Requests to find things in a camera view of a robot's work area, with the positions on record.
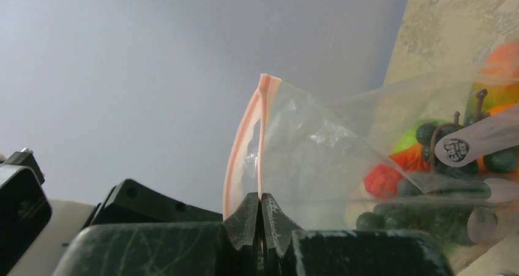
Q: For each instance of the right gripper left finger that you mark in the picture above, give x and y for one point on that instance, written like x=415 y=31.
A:
x=186 y=248

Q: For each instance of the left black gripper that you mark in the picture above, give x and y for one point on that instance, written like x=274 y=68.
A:
x=25 y=209

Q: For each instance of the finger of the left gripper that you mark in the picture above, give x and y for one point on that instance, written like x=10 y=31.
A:
x=132 y=202

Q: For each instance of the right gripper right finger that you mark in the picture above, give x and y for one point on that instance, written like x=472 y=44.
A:
x=290 y=250

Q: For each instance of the toy red apple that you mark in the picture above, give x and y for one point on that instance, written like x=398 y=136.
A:
x=382 y=181

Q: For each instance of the toy black grapes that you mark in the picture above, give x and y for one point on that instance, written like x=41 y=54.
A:
x=455 y=204

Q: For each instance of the clear zip top bag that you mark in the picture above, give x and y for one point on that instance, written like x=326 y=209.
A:
x=314 y=158

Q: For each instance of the toy mango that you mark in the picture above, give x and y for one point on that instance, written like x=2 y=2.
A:
x=499 y=76

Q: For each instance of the toy orange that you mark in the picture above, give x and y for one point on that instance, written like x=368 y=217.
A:
x=410 y=159

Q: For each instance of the toy green apple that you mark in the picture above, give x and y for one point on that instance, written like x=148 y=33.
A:
x=408 y=138

